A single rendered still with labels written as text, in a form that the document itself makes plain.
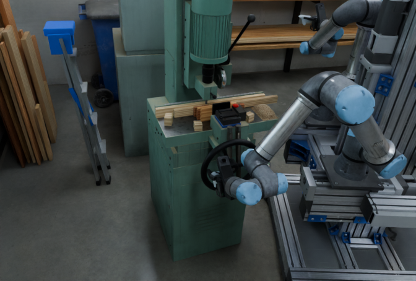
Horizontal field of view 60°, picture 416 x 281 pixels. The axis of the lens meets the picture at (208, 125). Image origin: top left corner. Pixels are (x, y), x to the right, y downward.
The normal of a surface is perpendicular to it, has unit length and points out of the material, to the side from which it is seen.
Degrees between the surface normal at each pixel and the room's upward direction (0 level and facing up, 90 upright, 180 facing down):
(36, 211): 0
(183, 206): 90
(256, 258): 0
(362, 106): 84
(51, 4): 90
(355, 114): 84
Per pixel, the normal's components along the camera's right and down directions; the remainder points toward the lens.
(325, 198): 0.00, 0.54
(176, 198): 0.36, 0.51
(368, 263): 0.05, -0.84
